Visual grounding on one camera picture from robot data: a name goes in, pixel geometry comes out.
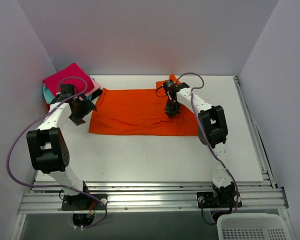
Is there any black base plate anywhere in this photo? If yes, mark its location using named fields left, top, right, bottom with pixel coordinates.
left=61, top=193, right=105, bottom=211
left=196, top=191, right=237, bottom=209

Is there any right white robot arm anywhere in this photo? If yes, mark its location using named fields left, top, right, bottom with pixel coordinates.
left=162, top=79, right=239, bottom=207

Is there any white plastic basket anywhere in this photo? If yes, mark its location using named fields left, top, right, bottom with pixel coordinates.
left=216, top=213, right=293, bottom=240

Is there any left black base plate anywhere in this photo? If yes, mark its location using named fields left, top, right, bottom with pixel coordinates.
left=61, top=193, right=105, bottom=211

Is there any magenta folded t-shirt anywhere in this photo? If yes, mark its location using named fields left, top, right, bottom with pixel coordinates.
left=43, top=63, right=95, bottom=96

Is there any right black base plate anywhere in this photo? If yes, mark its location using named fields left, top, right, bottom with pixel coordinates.
left=196, top=191, right=237, bottom=209

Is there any pink folded t-shirt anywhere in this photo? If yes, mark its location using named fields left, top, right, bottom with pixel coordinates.
left=85, top=77, right=101, bottom=97

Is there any orange t-shirt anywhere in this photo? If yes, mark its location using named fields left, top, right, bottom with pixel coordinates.
left=88, top=78, right=198, bottom=137

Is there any black folded t-shirt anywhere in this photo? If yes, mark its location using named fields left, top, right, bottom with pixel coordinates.
left=88, top=88, right=103, bottom=101

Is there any aluminium mounting rail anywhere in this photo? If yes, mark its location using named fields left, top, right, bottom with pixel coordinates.
left=18, top=180, right=289, bottom=214

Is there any teal folded t-shirt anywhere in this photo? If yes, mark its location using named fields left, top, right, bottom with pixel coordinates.
left=42, top=84, right=55, bottom=105

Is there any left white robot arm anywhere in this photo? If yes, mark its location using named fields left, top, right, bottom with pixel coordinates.
left=26, top=84, right=96, bottom=210

